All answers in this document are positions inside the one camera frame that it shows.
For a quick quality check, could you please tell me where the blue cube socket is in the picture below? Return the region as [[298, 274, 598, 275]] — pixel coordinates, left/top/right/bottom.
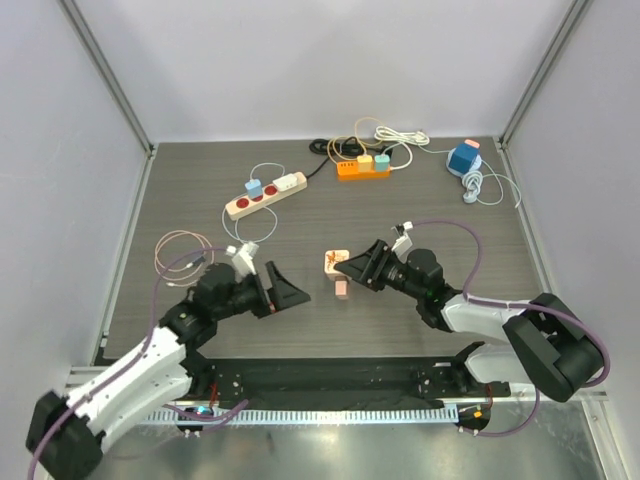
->
[[446, 144, 482, 177]]

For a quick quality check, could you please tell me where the black power cord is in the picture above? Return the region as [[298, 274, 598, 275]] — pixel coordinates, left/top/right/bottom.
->
[[304, 137, 389, 180]]

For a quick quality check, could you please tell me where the left aluminium frame post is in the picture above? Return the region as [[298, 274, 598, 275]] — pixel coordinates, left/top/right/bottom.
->
[[57, 0, 157, 157]]

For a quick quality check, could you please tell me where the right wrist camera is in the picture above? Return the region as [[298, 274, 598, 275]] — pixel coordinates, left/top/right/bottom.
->
[[392, 221, 414, 257]]

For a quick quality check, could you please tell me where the pink usb cable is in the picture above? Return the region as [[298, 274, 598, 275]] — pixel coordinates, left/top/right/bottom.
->
[[153, 229, 216, 289]]

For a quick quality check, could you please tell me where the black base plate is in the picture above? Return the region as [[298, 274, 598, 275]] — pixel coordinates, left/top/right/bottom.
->
[[184, 357, 511, 413]]

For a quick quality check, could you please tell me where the aluminium frame rail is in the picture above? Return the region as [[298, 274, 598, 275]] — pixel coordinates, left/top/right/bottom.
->
[[64, 359, 609, 401]]

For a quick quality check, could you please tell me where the orange usb cable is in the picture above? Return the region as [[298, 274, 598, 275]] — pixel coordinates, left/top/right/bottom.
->
[[327, 117, 389, 166]]

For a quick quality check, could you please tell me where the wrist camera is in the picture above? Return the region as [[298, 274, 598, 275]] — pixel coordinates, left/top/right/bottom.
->
[[392, 221, 414, 257], [225, 242, 259, 278]]

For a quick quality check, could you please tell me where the teal charger plug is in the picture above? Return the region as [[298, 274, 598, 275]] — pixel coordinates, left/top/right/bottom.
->
[[374, 154, 390, 172]]

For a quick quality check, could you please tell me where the pink cube socket adapter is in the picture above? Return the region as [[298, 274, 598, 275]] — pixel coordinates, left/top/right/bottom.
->
[[323, 249, 350, 281]]

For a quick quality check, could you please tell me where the light blue charger plug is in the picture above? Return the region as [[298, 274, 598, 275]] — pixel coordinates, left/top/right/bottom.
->
[[245, 179, 263, 200]]

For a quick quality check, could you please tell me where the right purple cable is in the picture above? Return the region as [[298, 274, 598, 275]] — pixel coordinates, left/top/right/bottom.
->
[[409, 218, 612, 437]]

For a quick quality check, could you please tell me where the white slotted cable duct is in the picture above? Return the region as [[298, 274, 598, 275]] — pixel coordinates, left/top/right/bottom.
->
[[164, 405, 459, 426]]

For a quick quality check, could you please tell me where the purple cable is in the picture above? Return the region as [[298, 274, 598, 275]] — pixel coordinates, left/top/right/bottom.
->
[[409, 218, 612, 437], [27, 245, 251, 476]]

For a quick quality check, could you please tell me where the aluminium frame post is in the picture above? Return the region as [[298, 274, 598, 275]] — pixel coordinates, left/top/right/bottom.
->
[[57, 0, 157, 157], [497, 0, 593, 150]]

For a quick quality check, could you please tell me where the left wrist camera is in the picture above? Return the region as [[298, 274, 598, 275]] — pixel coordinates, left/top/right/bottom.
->
[[225, 242, 259, 278]]

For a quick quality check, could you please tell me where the right aluminium frame post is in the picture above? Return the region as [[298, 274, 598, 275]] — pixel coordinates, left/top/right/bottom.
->
[[497, 0, 593, 150]]

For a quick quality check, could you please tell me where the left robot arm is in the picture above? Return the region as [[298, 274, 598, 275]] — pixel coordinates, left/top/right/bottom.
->
[[25, 262, 311, 479]]

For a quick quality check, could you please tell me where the beige red power strip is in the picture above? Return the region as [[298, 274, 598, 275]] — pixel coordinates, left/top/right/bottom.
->
[[224, 172, 308, 220]]

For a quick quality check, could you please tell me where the light blue usb cable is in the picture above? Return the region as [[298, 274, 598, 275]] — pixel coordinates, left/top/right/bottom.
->
[[221, 163, 287, 246]]

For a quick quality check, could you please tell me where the orange power strip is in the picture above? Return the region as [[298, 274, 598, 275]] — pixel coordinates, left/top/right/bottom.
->
[[336, 161, 391, 182]]

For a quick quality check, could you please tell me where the light blue bundled cord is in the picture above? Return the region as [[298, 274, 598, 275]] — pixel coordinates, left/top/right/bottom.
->
[[460, 169, 485, 205]]

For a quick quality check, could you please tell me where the white charger plug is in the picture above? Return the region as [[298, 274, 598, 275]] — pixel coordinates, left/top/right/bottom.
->
[[273, 173, 299, 192]]

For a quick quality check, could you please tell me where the pink charger plug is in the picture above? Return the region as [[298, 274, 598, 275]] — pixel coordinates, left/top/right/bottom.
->
[[334, 280, 349, 300]]

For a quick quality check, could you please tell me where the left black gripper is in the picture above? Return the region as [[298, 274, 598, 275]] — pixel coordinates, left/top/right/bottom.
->
[[214, 261, 309, 321]]

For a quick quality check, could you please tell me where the white power cord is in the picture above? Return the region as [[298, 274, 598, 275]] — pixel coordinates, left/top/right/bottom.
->
[[374, 125, 431, 171]]

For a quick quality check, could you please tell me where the yellow charger plug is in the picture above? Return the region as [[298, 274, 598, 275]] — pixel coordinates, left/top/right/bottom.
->
[[356, 154, 373, 173]]

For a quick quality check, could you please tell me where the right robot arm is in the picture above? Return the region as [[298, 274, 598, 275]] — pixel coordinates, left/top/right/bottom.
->
[[334, 240, 606, 402]]

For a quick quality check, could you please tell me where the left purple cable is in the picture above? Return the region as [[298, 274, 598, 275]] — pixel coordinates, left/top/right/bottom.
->
[[27, 245, 251, 476]]

